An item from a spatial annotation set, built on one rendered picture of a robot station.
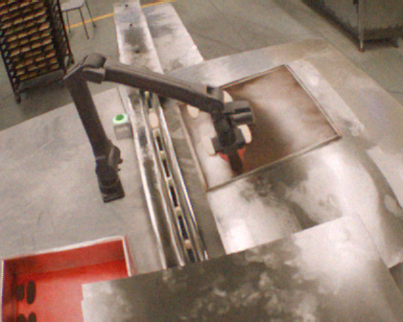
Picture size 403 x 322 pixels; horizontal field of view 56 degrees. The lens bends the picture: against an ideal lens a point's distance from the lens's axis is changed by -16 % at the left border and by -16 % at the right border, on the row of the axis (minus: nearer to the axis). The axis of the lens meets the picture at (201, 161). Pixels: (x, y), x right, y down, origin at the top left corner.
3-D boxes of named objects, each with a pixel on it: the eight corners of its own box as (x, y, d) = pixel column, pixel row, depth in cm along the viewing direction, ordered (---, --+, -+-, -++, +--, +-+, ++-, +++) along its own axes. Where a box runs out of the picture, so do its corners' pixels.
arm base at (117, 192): (98, 181, 161) (104, 203, 152) (92, 166, 155) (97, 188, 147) (119, 174, 162) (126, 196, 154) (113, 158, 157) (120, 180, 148)
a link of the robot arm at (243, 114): (207, 88, 133) (206, 104, 126) (245, 80, 130) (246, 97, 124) (218, 119, 141) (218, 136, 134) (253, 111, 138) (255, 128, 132)
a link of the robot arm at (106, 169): (63, 57, 126) (54, 75, 118) (102, 48, 124) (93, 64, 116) (104, 161, 155) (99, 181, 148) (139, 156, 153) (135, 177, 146)
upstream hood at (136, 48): (114, 11, 286) (112, 2, 281) (138, 5, 288) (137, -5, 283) (127, 99, 194) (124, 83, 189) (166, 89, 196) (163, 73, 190)
